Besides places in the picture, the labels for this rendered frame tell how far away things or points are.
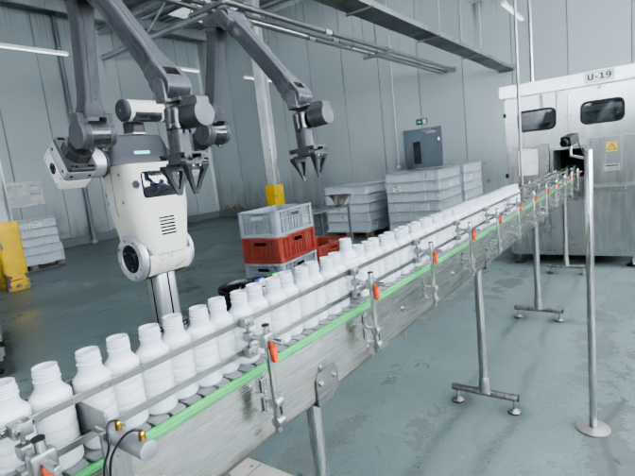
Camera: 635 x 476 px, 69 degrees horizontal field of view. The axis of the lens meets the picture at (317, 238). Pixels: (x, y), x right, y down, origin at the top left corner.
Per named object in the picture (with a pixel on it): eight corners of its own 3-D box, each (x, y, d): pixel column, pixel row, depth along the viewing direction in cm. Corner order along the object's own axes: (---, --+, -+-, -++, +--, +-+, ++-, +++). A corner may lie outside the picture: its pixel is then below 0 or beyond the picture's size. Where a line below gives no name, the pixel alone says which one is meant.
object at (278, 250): (282, 263, 379) (279, 237, 376) (243, 263, 399) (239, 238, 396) (317, 248, 431) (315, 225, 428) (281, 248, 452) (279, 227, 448)
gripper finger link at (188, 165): (191, 195, 106) (185, 154, 105) (172, 196, 110) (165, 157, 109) (214, 192, 111) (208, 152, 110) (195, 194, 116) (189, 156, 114)
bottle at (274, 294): (294, 343, 114) (286, 279, 111) (270, 348, 112) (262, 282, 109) (288, 335, 119) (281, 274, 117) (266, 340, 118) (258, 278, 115)
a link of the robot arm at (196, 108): (181, 81, 112) (151, 79, 105) (214, 72, 106) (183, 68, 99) (190, 131, 114) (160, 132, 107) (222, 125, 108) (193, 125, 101)
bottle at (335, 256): (334, 302, 143) (326, 251, 140) (351, 302, 141) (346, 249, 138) (328, 309, 137) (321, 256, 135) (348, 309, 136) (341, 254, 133)
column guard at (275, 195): (280, 229, 1152) (274, 184, 1135) (267, 229, 1175) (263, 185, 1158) (289, 226, 1183) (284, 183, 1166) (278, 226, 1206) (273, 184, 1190)
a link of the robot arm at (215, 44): (220, 13, 161) (197, 7, 153) (248, 13, 154) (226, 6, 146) (215, 143, 174) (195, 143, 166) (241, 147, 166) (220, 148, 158)
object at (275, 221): (279, 237, 375) (275, 211, 372) (239, 238, 395) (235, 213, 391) (315, 226, 427) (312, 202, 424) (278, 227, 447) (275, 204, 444)
